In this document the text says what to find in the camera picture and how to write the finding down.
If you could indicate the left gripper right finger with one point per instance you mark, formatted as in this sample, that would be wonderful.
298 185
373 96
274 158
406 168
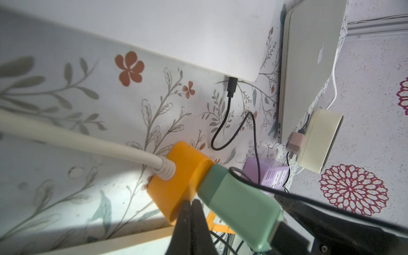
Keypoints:
201 243

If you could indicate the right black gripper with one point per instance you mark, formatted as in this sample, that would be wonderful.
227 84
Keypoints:
354 239

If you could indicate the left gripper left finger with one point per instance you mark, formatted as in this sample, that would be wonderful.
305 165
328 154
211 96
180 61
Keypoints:
181 239

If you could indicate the pink charger plug purple strip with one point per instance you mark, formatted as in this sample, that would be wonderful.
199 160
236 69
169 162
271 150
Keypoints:
295 143

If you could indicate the white laptop front left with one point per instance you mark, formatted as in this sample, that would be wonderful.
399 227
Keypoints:
147 243

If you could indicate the white laptop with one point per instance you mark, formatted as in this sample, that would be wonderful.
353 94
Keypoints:
228 37
147 243

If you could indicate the green charger plug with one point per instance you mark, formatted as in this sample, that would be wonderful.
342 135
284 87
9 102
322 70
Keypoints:
250 213

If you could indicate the silver laptop back right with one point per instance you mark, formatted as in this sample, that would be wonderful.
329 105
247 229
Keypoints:
310 39

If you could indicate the white laptop back left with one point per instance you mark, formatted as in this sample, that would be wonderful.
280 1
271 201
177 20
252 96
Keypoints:
228 37

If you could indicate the orange power strip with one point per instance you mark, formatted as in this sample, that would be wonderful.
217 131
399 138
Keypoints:
194 174

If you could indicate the purple power strip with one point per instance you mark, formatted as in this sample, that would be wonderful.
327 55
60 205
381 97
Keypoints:
273 174

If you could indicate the cream box green display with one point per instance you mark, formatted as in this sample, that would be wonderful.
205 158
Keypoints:
320 135

